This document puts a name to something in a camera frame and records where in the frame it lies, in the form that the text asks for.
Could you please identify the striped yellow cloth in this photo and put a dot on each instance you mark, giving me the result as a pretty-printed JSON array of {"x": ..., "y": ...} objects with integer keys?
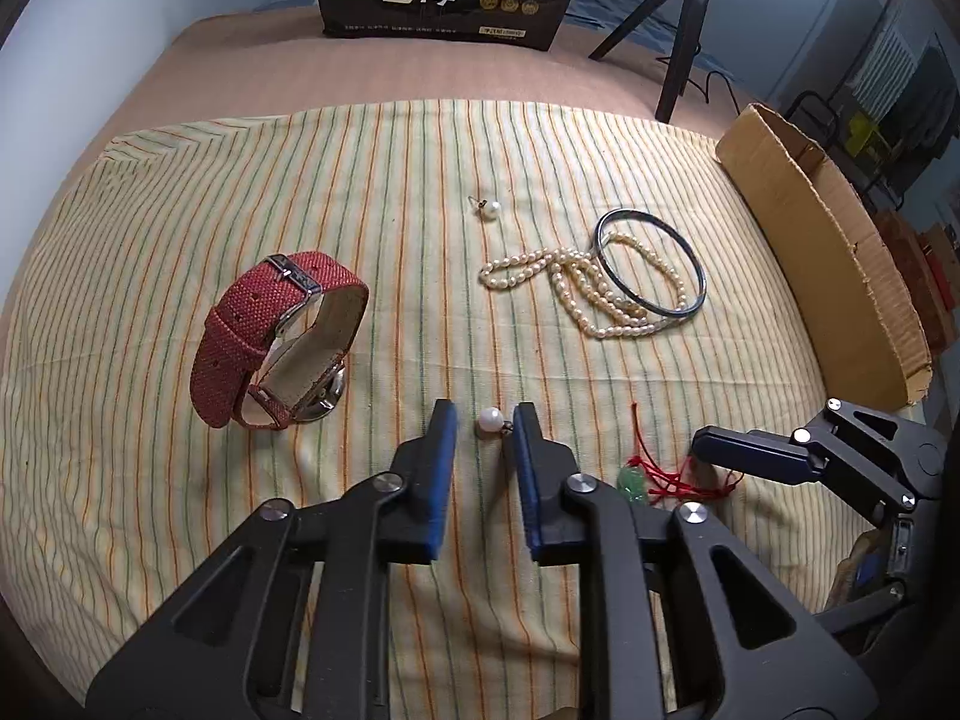
[{"x": 450, "y": 330}]

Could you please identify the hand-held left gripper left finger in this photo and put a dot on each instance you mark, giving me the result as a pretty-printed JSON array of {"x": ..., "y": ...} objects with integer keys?
[{"x": 444, "y": 465}]

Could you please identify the pink bed sheet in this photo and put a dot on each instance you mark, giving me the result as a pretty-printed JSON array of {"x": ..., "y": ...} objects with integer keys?
[{"x": 300, "y": 67}]

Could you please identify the pearl drop earring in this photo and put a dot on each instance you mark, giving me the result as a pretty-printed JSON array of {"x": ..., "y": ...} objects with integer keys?
[{"x": 490, "y": 421}]

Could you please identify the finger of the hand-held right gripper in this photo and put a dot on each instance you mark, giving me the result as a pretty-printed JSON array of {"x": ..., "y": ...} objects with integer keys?
[{"x": 750, "y": 450}]

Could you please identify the pearl stud earring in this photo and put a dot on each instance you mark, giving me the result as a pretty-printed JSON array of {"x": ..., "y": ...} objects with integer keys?
[{"x": 490, "y": 211}]

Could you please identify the cardboard box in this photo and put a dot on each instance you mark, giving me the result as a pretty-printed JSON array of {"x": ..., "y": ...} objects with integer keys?
[{"x": 825, "y": 240}]

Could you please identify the white radiator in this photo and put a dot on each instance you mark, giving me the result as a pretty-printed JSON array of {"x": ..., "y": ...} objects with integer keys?
[{"x": 881, "y": 64}]

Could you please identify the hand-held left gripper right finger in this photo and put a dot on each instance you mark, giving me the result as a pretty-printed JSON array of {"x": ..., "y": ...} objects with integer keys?
[{"x": 527, "y": 484}]

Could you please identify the dark metal bangle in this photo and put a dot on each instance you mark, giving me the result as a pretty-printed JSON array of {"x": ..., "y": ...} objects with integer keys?
[{"x": 694, "y": 262}]

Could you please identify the black tripod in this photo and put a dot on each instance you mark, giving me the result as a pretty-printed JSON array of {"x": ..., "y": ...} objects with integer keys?
[{"x": 686, "y": 30}]

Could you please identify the black chair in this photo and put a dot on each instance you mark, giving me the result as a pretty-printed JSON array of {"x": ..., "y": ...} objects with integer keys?
[{"x": 814, "y": 112}]

